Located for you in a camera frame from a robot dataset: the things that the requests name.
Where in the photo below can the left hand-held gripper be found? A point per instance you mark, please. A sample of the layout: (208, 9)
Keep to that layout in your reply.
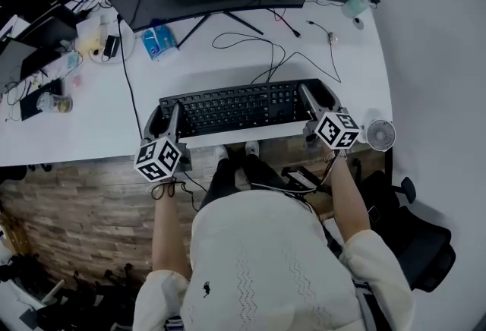
(156, 160)

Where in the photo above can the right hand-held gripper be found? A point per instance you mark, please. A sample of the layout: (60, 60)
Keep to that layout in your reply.
(336, 130)

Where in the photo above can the black computer keyboard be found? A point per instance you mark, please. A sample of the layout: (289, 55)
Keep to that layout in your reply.
(235, 109)

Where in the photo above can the person's left forearm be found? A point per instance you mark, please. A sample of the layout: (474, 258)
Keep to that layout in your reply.
(169, 231)

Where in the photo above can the person's right forearm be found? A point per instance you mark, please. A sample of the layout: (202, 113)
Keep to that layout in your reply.
(349, 200)

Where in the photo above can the small black keyboard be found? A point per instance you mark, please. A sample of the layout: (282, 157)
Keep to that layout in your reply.
(38, 101)

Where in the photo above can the metal wristwatch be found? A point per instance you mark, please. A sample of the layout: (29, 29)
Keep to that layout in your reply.
(334, 156)

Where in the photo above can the white shoe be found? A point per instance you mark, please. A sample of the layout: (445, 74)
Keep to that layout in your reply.
(252, 148)
(220, 153)

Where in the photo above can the small white desk fan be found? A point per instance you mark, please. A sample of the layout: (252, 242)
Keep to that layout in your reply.
(380, 134)

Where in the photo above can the blue wipes packet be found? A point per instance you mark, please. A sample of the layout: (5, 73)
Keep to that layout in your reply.
(159, 41)

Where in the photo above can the black waist device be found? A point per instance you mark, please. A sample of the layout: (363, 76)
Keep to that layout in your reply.
(300, 179)

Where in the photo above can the person's black trousers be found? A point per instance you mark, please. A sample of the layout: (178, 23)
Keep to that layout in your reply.
(228, 179)

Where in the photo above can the black power adapter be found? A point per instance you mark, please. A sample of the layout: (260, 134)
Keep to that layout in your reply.
(111, 46)

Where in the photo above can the pink small container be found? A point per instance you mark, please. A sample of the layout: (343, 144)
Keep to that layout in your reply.
(77, 81)

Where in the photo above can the pale green bottle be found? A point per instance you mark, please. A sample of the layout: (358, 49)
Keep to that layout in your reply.
(355, 5)

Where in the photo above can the yellow packet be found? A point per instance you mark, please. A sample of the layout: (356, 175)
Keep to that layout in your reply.
(90, 45)

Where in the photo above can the clear plastic cup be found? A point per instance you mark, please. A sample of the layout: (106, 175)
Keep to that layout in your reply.
(55, 102)

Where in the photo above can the black monitor stand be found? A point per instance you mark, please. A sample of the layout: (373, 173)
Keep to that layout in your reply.
(224, 20)

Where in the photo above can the black phone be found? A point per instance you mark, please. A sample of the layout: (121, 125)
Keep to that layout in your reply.
(373, 214)

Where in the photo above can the black flat monitor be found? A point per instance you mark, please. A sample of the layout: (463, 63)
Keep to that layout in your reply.
(49, 31)

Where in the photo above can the grey laptop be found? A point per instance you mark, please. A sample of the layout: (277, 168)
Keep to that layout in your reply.
(13, 60)

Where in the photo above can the white knit sweater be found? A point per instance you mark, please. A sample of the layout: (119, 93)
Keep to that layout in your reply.
(262, 265)

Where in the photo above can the black office chair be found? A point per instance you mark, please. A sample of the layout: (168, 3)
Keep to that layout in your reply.
(421, 242)

